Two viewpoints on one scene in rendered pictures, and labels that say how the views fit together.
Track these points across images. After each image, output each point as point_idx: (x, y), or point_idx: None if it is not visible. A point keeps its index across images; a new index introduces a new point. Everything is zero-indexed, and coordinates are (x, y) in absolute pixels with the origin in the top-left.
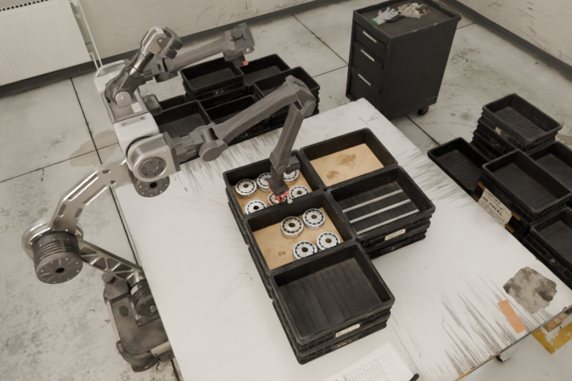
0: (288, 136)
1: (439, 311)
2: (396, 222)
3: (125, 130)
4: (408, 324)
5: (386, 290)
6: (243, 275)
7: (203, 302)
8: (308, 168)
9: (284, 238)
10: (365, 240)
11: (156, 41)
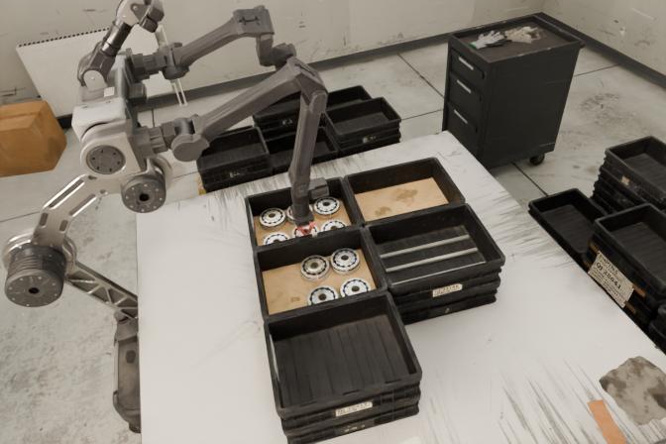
0: (301, 144)
1: (499, 402)
2: (446, 272)
3: (83, 113)
4: (451, 414)
5: (412, 359)
6: (250, 324)
7: (194, 351)
8: (348, 199)
9: (303, 281)
10: (402, 292)
11: (130, 8)
